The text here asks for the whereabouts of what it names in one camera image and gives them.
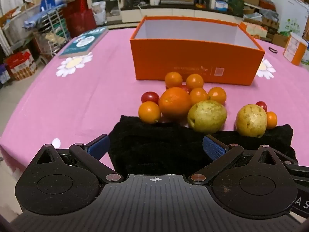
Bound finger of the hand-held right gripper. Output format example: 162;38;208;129
284;160;309;182

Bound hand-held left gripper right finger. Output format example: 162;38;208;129
189;135;282;184

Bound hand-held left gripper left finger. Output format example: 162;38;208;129
32;134;121;184

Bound yellow-green pear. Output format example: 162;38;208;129
235;104;268;138
188;100;228;134

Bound large orange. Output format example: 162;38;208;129
159;87;192;119

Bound orange cardboard box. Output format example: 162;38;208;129
130;16;266;86

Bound pink daisy tablecloth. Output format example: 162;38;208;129
0;26;309;174

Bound black cloth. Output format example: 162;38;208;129
109;115;298;176

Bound teal paperback book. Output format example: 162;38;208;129
59;27;109;59

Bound red and white carton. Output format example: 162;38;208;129
3;49;38;81

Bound orange and white canister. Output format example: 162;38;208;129
282;32;309;66

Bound open brown cardboard box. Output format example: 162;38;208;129
272;32;289;47

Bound red shopping bag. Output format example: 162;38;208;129
61;0;97;38

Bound white plastic bag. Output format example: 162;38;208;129
92;1;107;26

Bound blue folded cloth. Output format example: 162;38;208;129
23;11;67;29

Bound white television stand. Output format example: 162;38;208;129
121;0;244;23

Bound blue and white box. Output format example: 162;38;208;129
215;0;228;12

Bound white glass-door cabinet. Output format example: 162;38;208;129
84;0;123;22

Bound white laundry basket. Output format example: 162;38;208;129
0;5;41;44

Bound blue bag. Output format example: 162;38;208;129
40;0;63;12

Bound white refrigerator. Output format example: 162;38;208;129
259;0;308;33

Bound orange carton with handle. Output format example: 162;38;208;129
240;22;268;39

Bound wire shopping cart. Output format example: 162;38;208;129
23;0;70;64

